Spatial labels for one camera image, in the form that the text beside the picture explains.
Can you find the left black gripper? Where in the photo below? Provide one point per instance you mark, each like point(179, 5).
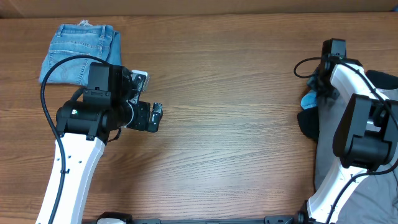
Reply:
point(140, 121)

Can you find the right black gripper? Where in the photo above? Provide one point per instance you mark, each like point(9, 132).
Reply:
point(333, 92)

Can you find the grey shorts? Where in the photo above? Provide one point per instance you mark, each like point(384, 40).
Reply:
point(375, 198)

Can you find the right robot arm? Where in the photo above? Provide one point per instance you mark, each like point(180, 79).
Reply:
point(365, 138)

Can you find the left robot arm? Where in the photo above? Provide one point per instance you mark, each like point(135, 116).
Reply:
point(109, 102)

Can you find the light blue garment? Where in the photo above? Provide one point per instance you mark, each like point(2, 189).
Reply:
point(310, 100)

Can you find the black garment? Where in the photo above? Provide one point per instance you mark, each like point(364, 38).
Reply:
point(309, 123)

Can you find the folded blue denim jeans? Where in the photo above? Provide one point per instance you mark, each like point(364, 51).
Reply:
point(100, 41)

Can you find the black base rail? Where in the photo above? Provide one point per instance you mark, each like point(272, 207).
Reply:
point(283, 219)

